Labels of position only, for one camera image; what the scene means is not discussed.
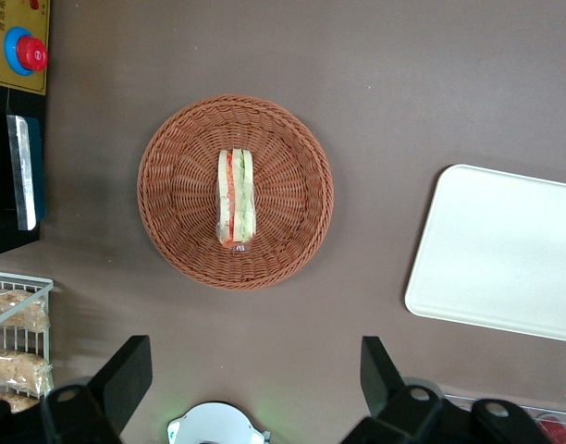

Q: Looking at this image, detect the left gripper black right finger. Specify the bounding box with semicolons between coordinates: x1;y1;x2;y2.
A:
340;336;444;444

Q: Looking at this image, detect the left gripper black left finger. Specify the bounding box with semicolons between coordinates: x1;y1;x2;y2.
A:
41;335;154;444

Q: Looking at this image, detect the sandwich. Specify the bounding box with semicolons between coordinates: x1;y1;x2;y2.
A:
215;147;257;252

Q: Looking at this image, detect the cream plastic tray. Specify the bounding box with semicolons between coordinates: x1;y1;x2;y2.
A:
404;164;566;344

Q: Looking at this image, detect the round brown wicker basket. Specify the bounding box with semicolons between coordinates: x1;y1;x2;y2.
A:
137;94;335;291

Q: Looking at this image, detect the clear acrylic bottle rack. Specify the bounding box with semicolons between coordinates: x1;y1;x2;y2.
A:
442;391;566;444

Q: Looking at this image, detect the clear rice cracker snack packet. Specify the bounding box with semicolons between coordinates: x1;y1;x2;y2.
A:
0;349;55;397
0;391;41;414
0;289;51;333

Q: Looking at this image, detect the red cola bottle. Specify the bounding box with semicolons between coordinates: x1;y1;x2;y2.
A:
538;414;566;444

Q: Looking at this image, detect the silver metal bar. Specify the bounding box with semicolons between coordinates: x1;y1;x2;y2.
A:
6;114;38;232

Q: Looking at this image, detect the red emergency stop button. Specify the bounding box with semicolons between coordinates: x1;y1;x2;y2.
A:
4;26;49;76

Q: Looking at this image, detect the white wire rack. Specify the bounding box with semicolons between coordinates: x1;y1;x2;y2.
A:
0;270;55;401

